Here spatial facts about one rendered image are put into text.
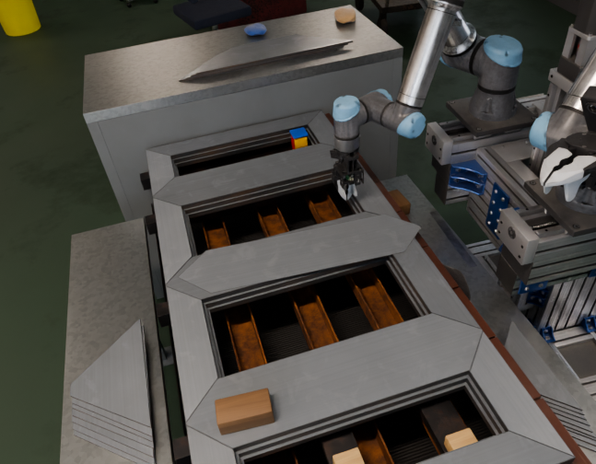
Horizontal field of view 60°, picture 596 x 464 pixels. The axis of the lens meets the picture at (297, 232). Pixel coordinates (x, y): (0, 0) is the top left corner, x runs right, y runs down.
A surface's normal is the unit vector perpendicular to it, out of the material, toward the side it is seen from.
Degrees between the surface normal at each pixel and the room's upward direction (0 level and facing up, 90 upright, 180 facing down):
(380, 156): 90
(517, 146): 0
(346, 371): 0
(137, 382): 0
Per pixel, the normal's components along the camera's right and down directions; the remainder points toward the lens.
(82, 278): -0.08, -0.74
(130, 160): 0.29, 0.61
